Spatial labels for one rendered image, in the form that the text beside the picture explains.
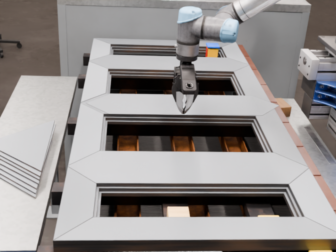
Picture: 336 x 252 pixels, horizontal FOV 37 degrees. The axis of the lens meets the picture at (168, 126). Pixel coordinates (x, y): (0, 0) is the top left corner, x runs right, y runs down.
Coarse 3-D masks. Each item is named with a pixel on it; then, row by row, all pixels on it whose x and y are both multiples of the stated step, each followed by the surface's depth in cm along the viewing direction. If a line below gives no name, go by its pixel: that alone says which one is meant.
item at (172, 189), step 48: (144, 48) 254; (96, 96) 196; (96, 192) 142; (144, 192) 145; (192, 192) 146; (240, 192) 148; (288, 192) 147; (96, 240) 123; (144, 240) 123; (192, 240) 125; (240, 240) 126; (288, 240) 127
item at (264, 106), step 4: (252, 96) 203; (256, 100) 200; (260, 100) 200; (264, 100) 200; (256, 104) 196; (260, 104) 197; (264, 104) 197; (268, 104) 197; (260, 108) 193; (264, 108) 194; (268, 108) 194; (272, 108) 194; (260, 112) 190; (264, 112) 190
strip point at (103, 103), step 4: (104, 96) 196; (108, 96) 196; (92, 100) 192; (96, 100) 193; (100, 100) 193; (104, 100) 193; (108, 100) 193; (92, 104) 189; (96, 104) 189; (100, 104) 190; (104, 104) 190; (108, 104) 190; (100, 108) 187; (104, 108) 187; (108, 108) 187; (108, 112) 184
